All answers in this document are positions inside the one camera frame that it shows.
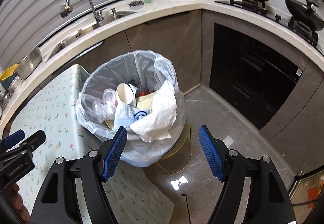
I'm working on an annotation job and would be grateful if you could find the white paper towel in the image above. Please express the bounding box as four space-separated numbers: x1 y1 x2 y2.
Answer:
130 80 177 143

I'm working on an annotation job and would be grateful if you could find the pink white paper cup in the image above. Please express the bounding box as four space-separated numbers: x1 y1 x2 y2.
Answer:
116 83 133 105

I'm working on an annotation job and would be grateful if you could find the clear plastic wrap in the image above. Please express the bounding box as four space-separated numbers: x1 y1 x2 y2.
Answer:
92 88 117 123

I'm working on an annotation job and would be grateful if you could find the trash bin with clear liner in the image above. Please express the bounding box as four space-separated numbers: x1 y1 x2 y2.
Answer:
75 50 186 167

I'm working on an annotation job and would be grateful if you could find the chrome kitchen faucet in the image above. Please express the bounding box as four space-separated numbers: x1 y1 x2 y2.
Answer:
60 0 103 23

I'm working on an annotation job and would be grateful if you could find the left hand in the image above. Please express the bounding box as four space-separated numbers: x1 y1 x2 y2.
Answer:
5 183 30 223

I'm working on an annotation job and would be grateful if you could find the floral tablecloth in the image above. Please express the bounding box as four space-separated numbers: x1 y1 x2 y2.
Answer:
10 64 174 223

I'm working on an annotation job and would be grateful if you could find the steel steamer rack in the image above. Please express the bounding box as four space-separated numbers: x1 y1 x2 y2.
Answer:
1 89 13 110

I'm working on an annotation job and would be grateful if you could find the black built-in oven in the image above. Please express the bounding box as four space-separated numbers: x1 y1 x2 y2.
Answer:
209 24 300 129

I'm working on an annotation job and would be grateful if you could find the yellow blue plastic basin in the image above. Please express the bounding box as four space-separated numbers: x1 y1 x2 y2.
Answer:
0 64 19 89

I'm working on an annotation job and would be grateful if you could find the stainless steel colander bowl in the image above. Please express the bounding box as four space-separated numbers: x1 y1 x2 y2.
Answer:
15 46 42 80

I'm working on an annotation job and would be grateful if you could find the stainless steel sink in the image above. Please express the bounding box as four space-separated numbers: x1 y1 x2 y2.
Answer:
45 10 139 63

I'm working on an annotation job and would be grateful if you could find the dark scrubber on counter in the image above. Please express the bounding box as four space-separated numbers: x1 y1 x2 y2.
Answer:
128 1 144 8

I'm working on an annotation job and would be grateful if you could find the gas stove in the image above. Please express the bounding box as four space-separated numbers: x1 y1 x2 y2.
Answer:
220 0 323 53

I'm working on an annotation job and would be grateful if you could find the black wok with lid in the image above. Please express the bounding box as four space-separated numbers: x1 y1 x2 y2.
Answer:
285 0 323 31

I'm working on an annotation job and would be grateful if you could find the black floor cable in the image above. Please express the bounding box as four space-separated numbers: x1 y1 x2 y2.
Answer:
181 193 192 224

